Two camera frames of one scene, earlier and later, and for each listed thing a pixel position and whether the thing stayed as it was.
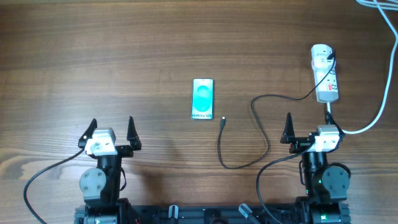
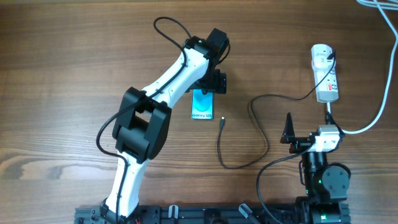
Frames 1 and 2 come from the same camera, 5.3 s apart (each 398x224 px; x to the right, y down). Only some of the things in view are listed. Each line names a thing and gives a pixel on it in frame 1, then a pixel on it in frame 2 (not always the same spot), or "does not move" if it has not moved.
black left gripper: (125, 150) to (217, 84)
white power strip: (327, 91) does not move
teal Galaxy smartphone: (202, 99) does not move
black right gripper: (300, 143) does not move
